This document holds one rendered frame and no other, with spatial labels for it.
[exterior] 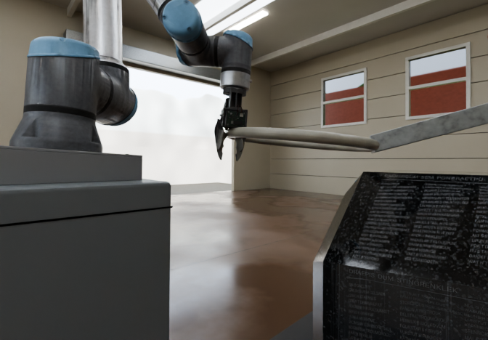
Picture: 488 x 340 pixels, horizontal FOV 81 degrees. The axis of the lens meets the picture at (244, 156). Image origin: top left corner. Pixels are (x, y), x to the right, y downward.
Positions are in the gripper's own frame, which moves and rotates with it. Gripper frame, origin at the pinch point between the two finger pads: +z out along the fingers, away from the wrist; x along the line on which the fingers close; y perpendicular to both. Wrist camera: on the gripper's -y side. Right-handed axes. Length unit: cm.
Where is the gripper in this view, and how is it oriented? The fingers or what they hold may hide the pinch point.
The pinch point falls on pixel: (229, 155)
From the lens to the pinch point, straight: 88.5
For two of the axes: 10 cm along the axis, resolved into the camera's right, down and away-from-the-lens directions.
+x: 9.8, 0.7, 1.9
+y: 1.9, 0.2, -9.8
